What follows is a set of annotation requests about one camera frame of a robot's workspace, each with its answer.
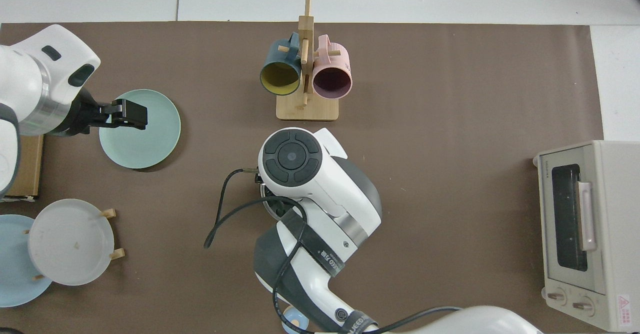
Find brown table cloth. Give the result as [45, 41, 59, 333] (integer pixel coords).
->
[0, 21, 603, 334]

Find white plate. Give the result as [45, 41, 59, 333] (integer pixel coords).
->
[27, 198, 116, 286]

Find wooden cup stand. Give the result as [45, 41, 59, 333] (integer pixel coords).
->
[276, 0, 340, 122]

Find pale toaster oven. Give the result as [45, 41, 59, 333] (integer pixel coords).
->
[532, 140, 640, 333]

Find light blue plate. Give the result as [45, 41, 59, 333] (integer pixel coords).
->
[0, 214, 53, 308]

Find glass lid with blue knob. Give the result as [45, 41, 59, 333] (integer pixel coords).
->
[259, 181, 301, 221]

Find pink mug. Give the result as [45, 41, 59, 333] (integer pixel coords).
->
[312, 34, 353, 99]

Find dark teal mug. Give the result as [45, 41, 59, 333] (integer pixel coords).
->
[259, 32, 303, 96]

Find wire basket with wooden floor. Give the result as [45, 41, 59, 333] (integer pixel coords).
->
[0, 134, 45, 203]

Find wooden plate rack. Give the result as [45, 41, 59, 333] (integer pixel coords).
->
[24, 208, 126, 281]

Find pale green plate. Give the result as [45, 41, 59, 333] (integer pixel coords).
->
[99, 89, 182, 170]

